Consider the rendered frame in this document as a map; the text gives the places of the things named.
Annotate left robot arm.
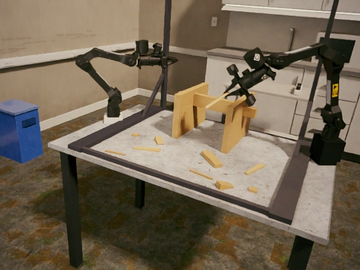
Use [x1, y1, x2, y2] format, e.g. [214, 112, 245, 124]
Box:
[244, 43, 346, 141]

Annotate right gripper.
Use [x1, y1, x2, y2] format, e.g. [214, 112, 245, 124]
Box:
[149, 51, 178, 69]

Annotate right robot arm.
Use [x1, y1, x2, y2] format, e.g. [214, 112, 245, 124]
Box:
[75, 40, 163, 118]

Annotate tan wooden board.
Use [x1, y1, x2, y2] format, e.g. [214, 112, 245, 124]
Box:
[172, 82, 209, 139]
[221, 95, 251, 154]

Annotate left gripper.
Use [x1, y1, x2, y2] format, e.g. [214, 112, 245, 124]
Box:
[223, 64, 259, 107]

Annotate wooden rail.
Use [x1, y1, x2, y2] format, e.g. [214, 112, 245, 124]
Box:
[193, 93, 258, 119]

